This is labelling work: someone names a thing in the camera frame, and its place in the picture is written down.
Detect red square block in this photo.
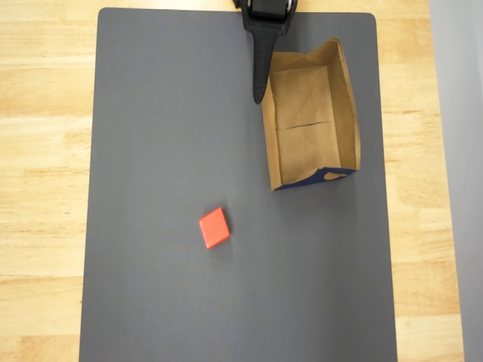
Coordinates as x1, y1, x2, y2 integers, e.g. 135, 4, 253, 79
198, 206, 232, 250

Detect brown paper box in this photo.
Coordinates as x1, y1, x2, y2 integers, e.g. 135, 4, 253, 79
260, 36, 362, 192

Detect dark grey mat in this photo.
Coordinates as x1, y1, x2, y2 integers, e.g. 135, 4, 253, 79
78, 6, 399, 362

